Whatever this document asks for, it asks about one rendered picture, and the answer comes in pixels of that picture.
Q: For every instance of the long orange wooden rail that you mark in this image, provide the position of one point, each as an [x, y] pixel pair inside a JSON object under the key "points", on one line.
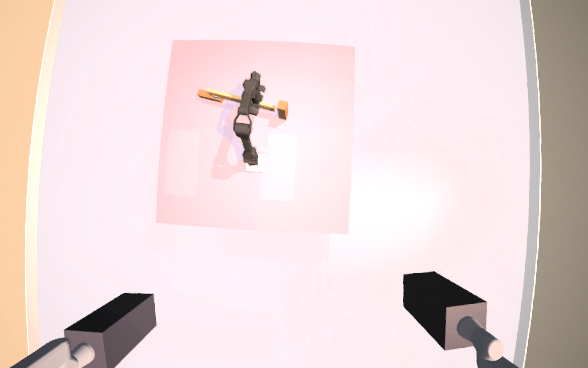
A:
{"points": [[237, 99]]}

